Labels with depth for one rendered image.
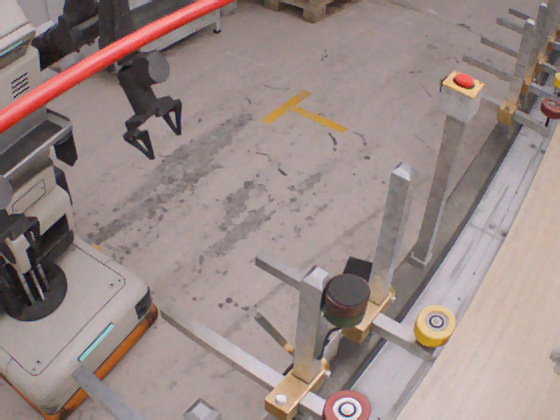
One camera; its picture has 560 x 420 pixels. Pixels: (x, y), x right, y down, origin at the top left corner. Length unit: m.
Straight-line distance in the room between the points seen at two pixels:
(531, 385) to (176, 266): 1.63
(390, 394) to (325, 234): 1.26
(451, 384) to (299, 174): 1.85
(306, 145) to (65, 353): 1.66
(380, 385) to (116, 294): 0.97
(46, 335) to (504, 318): 1.39
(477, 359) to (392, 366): 0.34
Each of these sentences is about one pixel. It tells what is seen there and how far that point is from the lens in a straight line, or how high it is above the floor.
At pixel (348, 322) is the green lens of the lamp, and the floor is 1.11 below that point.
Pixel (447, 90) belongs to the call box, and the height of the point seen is 1.21.
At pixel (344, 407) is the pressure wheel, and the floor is 0.91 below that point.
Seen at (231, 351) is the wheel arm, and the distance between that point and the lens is 1.04.
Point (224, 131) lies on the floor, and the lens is 2.96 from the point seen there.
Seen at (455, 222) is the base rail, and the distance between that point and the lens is 1.56.
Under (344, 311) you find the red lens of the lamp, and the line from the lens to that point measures 0.76.
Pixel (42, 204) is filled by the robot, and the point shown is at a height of 0.80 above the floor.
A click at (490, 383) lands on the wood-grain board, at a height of 0.90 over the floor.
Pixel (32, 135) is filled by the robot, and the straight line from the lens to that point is 1.32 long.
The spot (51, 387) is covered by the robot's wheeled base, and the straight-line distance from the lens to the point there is 1.80.
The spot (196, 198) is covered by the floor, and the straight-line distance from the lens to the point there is 2.58.
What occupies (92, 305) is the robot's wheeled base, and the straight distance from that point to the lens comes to 1.90.
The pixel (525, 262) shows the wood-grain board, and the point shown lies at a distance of 1.24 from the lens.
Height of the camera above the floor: 1.75
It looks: 44 degrees down
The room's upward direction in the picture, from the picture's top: 2 degrees clockwise
